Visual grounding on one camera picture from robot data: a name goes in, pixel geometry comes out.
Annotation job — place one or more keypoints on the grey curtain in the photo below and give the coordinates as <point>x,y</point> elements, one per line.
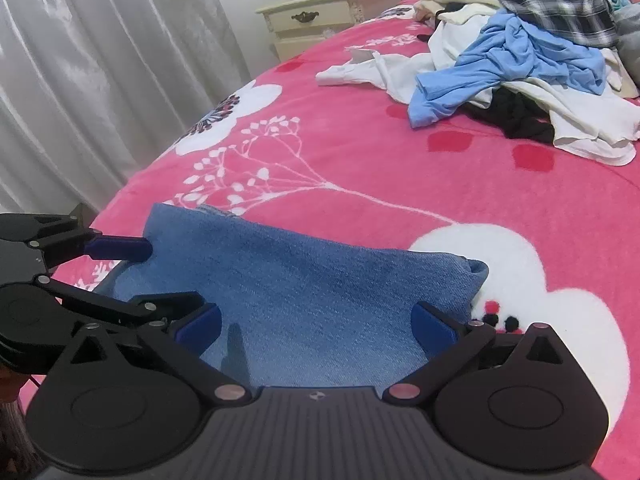
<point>92,91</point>

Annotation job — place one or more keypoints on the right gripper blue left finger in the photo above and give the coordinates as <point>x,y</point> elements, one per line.
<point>179,345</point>

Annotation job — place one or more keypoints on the light blue shirt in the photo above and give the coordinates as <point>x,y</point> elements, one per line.
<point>506,49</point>

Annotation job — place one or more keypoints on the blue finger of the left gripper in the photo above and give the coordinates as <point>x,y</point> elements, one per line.
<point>131,314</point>
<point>122,248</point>

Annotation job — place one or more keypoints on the pink grey floral duvet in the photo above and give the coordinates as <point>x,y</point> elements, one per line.
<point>627,21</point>

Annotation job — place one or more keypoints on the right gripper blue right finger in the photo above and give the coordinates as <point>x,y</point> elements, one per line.
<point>449,346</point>

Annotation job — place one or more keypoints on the pink floral bed blanket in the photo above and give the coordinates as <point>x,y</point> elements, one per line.
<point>558,232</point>

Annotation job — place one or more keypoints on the cream bedside nightstand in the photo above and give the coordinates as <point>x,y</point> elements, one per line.
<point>297,25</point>

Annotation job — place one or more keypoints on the black garment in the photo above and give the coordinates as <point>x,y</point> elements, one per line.
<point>517,116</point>

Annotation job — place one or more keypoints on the blue denim jeans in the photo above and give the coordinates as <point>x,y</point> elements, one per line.
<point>298,311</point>

